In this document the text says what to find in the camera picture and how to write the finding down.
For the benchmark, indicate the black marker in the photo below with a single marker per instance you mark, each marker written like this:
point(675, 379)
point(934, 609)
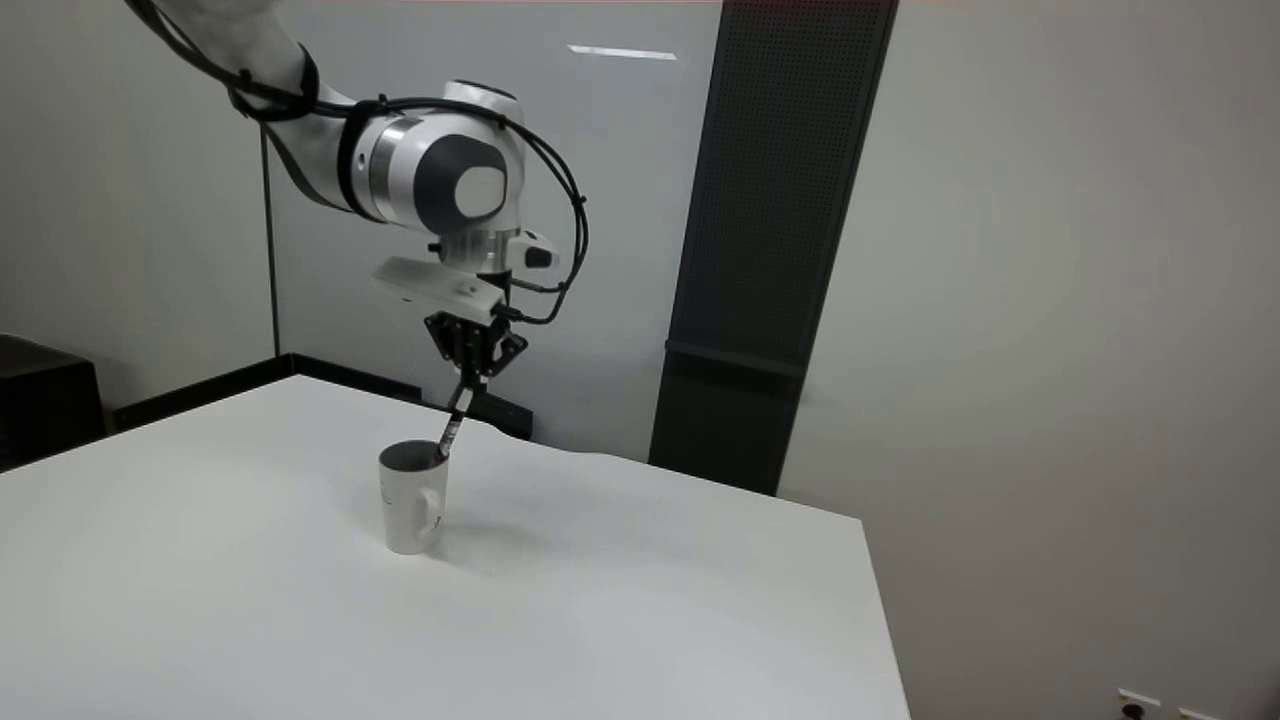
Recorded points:
point(457, 414)

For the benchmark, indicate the black cabinet at left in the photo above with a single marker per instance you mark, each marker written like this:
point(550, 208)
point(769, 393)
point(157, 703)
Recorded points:
point(49, 400)

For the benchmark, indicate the dark door panel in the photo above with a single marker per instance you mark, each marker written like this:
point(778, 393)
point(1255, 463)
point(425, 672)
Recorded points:
point(784, 124)

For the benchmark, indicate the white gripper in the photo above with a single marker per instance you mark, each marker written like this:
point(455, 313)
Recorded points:
point(460, 282)

